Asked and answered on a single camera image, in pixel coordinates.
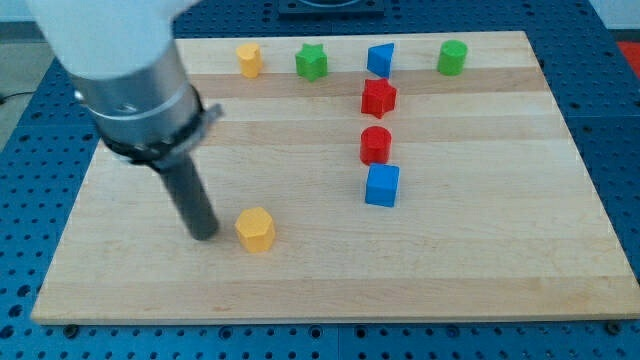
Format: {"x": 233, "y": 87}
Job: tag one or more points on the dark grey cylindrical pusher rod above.
{"x": 182, "y": 181}

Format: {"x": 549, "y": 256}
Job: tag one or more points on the yellow hexagon block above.
{"x": 255, "y": 229}

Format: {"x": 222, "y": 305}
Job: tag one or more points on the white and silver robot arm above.
{"x": 124, "y": 63}

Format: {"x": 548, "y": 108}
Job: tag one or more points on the blue cube block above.
{"x": 382, "y": 184}

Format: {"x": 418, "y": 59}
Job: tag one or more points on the green star block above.
{"x": 311, "y": 62}

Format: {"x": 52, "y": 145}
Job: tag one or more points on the red cylinder block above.
{"x": 375, "y": 145}

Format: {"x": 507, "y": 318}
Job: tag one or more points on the red star block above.
{"x": 378, "y": 97}

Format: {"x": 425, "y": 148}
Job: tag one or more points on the blue triangle block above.
{"x": 379, "y": 59}

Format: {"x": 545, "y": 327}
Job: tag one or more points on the wooden board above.
{"x": 495, "y": 219}

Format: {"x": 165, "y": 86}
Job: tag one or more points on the green cylinder block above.
{"x": 452, "y": 57}

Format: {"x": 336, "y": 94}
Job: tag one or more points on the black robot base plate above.
{"x": 314, "y": 8}

